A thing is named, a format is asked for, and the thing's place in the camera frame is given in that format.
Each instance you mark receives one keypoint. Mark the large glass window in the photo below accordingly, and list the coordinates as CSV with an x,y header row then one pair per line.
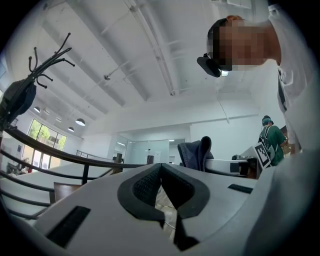
x,y
42,140

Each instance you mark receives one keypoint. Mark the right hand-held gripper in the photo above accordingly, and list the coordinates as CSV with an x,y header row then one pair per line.
x,y
262,155

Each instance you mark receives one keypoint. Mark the small round ceiling fixture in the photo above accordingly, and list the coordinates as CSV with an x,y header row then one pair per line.
x,y
107,77

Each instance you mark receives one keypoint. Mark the person's white shirt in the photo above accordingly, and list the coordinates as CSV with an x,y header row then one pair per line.
x,y
297,62

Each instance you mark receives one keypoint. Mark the dark blue cloth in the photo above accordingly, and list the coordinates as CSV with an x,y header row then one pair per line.
x,y
195,155

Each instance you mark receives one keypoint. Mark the black coat rack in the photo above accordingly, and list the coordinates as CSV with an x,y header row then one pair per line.
x,y
33,73

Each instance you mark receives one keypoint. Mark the black head-mounted camera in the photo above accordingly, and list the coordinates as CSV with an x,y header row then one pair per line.
x,y
211,66

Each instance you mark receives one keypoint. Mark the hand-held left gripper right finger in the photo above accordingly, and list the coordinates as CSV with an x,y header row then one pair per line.
x,y
215,195

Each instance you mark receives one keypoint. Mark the dark hanging bag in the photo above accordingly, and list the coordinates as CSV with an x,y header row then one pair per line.
x,y
17,100

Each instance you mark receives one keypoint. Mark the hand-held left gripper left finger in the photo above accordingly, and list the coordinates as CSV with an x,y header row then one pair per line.
x,y
100,200

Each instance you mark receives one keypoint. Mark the round pendant lamp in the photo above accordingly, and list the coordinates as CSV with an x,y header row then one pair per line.
x,y
70,129
37,109
80,122

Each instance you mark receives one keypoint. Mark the person's head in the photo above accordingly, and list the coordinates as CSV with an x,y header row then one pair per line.
x,y
250,42

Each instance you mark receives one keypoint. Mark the thin black balcony railing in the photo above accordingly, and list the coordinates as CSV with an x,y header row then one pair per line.
x,y
92,155

